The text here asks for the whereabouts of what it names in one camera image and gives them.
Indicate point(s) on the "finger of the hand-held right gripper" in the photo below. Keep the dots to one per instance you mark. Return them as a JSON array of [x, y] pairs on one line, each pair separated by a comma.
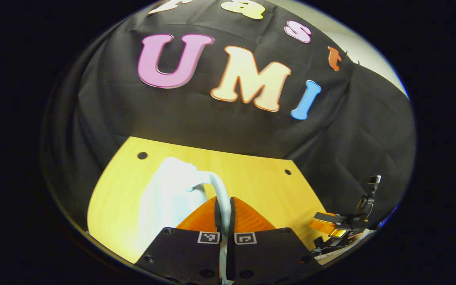
[[327, 228], [323, 245]]

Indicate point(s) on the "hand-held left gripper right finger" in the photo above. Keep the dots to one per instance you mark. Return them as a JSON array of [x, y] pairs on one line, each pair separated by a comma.
[[231, 217]]

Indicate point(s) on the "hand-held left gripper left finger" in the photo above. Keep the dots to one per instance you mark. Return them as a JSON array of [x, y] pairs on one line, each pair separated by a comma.
[[218, 217]]

